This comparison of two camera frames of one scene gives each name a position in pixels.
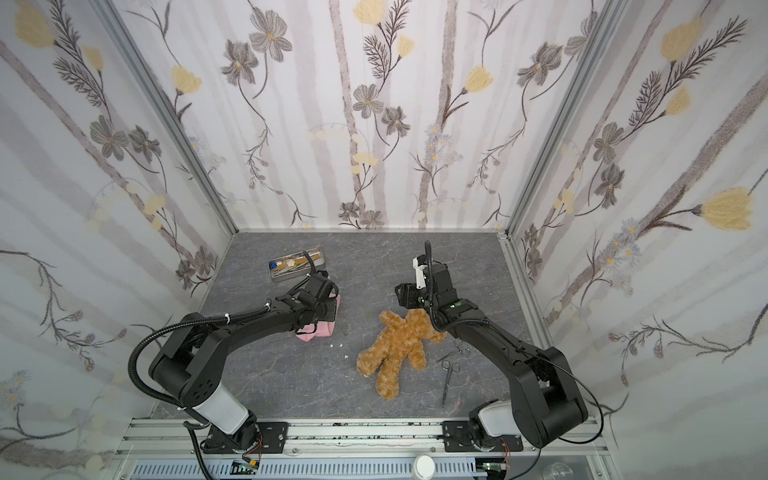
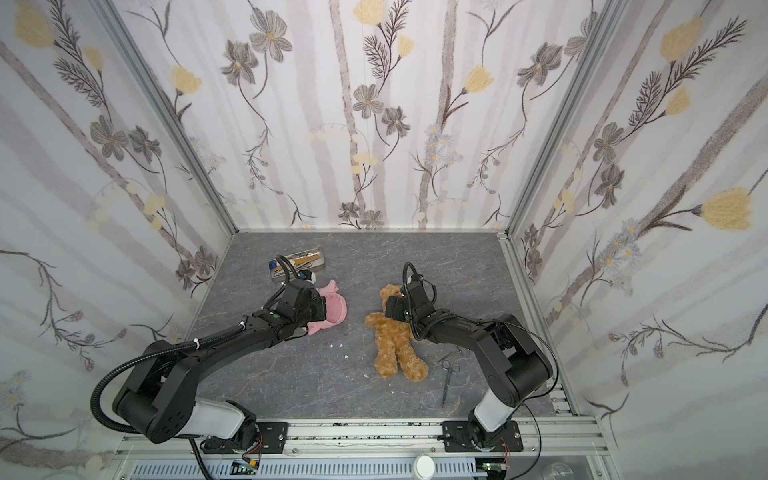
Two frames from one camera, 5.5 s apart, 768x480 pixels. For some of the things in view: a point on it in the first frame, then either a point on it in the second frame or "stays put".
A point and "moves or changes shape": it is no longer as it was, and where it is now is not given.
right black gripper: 409,294 → 397,307
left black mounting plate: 267,437 stays put
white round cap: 424,467 stays put
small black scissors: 455,368 stays put
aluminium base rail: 171,450 stays put
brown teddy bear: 403,337 moves or changes shape
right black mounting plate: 460,436 stays put
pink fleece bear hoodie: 324,328 moves or changes shape
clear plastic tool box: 297,265 stays put
